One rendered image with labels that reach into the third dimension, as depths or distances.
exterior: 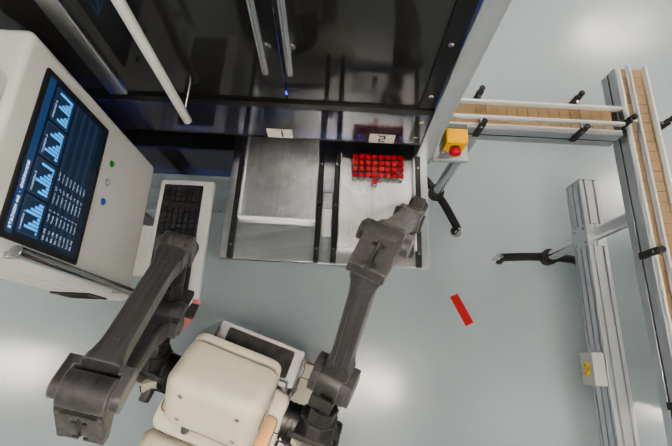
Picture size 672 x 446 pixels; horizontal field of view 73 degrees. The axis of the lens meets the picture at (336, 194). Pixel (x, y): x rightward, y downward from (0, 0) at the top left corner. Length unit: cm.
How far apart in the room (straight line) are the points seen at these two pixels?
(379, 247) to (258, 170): 84
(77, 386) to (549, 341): 220
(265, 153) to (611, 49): 251
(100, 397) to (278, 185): 98
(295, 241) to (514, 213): 149
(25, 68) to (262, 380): 83
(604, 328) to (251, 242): 140
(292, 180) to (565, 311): 165
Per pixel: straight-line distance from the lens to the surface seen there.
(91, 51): 135
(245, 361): 105
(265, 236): 155
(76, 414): 87
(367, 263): 86
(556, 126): 184
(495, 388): 251
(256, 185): 161
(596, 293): 213
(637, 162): 192
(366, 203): 158
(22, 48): 123
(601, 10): 370
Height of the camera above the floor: 237
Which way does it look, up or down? 70 degrees down
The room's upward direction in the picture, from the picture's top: 3 degrees clockwise
